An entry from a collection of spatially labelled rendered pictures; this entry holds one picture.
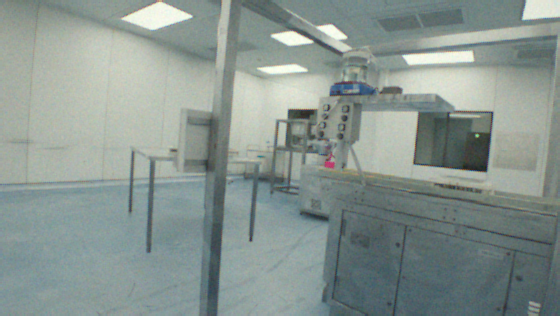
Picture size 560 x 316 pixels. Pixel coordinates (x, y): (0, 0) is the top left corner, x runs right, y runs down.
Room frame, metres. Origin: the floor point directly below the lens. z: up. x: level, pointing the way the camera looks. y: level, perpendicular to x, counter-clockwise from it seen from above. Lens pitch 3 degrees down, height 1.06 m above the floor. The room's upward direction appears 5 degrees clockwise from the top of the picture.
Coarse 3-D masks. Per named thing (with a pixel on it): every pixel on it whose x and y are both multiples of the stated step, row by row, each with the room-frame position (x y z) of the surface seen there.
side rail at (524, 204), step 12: (360, 180) 1.49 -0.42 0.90; (372, 180) 1.45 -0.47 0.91; (384, 180) 1.40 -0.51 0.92; (432, 192) 1.25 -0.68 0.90; (444, 192) 1.22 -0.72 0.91; (456, 192) 1.18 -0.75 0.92; (468, 192) 1.15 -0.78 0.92; (504, 204) 1.06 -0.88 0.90; (516, 204) 1.04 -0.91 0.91; (528, 204) 1.01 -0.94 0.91; (540, 204) 0.99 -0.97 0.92; (552, 204) 0.96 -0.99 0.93
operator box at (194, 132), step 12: (180, 120) 1.18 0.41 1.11; (192, 120) 1.16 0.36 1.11; (204, 120) 1.20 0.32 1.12; (180, 132) 1.17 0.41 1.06; (192, 132) 1.17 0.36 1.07; (204, 132) 1.21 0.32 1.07; (180, 144) 1.17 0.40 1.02; (192, 144) 1.17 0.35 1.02; (204, 144) 1.21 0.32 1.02; (180, 156) 1.16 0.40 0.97; (192, 156) 1.18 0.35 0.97; (204, 156) 1.22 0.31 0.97; (180, 168) 1.16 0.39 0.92; (192, 168) 1.18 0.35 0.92; (204, 168) 1.22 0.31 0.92
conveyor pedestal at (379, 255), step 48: (336, 240) 1.61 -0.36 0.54; (384, 240) 1.43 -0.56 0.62; (432, 240) 1.28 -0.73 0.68; (480, 240) 1.14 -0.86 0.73; (528, 240) 1.03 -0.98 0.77; (336, 288) 1.59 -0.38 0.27; (384, 288) 1.41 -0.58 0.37; (432, 288) 1.26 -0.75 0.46; (480, 288) 1.13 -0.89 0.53; (528, 288) 1.02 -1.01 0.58
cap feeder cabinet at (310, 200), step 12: (312, 168) 4.30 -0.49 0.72; (324, 168) 4.19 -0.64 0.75; (348, 168) 4.52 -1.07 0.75; (300, 180) 4.41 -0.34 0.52; (312, 180) 4.29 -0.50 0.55; (300, 192) 4.40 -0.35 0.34; (312, 192) 4.28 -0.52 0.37; (300, 204) 4.39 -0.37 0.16; (312, 204) 4.27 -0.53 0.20; (324, 204) 4.15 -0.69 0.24
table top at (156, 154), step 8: (144, 152) 2.71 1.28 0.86; (152, 152) 2.81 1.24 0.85; (160, 152) 2.91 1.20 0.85; (160, 160) 2.46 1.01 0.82; (168, 160) 2.50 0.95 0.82; (176, 160) 2.54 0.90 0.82; (232, 160) 2.83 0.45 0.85; (240, 160) 2.88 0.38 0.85; (248, 160) 2.95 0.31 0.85; (256, 160) 3.06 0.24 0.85
